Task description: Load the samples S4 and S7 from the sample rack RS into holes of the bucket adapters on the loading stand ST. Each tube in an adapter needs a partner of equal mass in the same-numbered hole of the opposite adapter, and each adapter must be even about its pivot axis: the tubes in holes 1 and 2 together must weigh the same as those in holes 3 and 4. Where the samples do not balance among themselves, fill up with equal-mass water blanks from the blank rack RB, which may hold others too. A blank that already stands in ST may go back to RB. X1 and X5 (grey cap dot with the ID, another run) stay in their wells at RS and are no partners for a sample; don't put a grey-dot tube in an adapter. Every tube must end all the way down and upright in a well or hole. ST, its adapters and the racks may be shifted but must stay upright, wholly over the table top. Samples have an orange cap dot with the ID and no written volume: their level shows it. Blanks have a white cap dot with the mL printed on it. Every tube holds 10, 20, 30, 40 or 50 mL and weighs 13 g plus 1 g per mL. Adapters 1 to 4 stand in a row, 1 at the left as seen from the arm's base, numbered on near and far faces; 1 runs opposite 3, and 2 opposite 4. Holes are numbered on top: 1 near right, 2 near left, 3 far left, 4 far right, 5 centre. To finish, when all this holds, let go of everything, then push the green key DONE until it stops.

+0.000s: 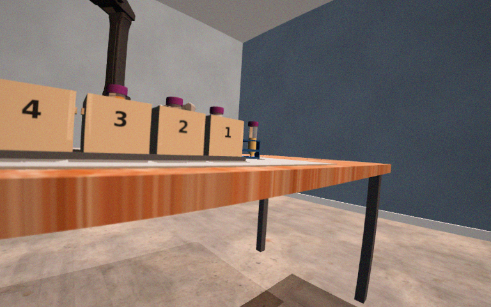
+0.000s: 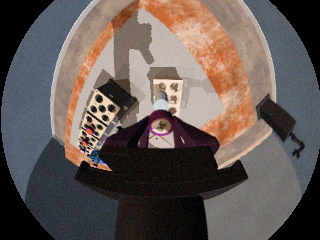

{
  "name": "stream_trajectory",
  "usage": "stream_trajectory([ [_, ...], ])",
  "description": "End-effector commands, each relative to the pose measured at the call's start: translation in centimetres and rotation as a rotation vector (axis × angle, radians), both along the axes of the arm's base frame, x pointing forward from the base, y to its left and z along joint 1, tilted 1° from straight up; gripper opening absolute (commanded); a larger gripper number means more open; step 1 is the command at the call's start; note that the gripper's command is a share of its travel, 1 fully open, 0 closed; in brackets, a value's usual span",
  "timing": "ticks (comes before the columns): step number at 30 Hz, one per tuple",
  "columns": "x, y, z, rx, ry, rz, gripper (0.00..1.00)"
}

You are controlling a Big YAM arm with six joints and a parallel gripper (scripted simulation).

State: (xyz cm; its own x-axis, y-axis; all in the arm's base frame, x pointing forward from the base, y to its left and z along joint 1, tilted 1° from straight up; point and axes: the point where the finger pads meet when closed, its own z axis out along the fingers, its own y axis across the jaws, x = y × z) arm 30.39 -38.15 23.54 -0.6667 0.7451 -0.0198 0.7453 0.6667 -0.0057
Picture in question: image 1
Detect graduated tube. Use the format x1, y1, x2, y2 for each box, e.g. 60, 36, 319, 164
106, 84, 128, 99

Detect white sample tube with magenta cap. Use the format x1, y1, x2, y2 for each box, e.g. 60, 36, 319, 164
210, 106, 224, 116

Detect plastic tube with dark red cap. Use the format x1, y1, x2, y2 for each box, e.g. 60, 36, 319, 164
247, 122, 258, 157

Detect conical centrifuge tube with orange liquid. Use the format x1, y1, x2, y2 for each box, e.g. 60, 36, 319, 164
166, 97, 183, 109

